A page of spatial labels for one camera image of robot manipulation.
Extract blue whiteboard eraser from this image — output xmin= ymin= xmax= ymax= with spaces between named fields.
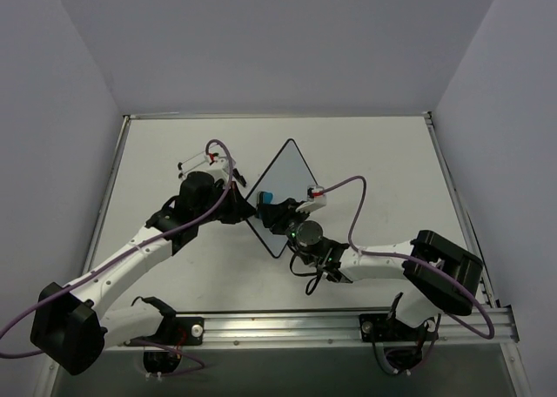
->
xmin=258 ymin=191 xmax=273 ymax=204

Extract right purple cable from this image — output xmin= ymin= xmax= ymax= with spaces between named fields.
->
xmin=311 ymin=175 xmax=497 ymax=340

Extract aluminium front rail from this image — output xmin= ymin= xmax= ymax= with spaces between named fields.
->
xmin=125 ymin=307 xmax=521 ymax=350

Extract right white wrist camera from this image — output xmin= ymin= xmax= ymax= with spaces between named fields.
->
xmin=296 ymin=185 xmax=327 ymax=214

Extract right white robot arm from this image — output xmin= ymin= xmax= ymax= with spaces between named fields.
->
xmin=256 ymin=192 xmax=483 ymax=339

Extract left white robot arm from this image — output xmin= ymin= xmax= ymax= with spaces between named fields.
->
xmin=30 ymin=171 xmax=255 ymax=375

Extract purple cable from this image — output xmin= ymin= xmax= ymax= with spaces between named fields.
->
xmin=311 ymin=175 xmax=497 ymax=340
xmin=0 ymin=138 xmax=238 ymax=379

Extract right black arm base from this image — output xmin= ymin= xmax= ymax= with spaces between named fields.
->
xmin=359 ymin=313 xmax=440 ymax=377

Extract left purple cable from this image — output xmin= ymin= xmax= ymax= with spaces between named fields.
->
xmin=0 ymin=138 xmax=238 ymax=379

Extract small black-framed whiteboard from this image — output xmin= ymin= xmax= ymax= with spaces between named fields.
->
xmin=247 ymin=138 xmax=318 ymax=259

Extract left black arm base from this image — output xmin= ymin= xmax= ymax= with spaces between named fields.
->
xmin=137 ymin=316 xmax=206 ymax=378

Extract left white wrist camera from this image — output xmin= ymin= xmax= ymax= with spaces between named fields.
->
xmin=204 ymin=152 xmax=236 ymax=183

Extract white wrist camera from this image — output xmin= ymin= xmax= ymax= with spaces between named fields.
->
xmin=204 ymin=152 xmax=236 ymax=183
xmin=296 ymin=185 xmax=327 ymax=214

